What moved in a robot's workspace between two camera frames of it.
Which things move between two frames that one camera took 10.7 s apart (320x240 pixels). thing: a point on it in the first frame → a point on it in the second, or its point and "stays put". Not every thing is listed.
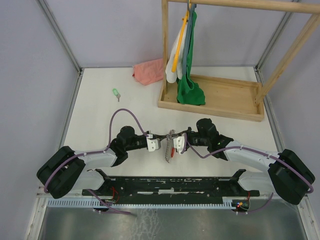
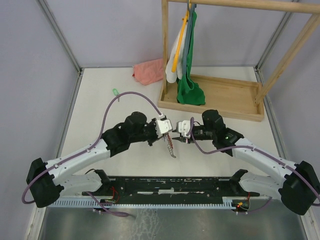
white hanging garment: x=171 y=76 stays put
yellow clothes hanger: x=184 y=22 stays put
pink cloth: x=148 y=72 stays put
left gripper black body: x=138 y=142 → x=151 y=134
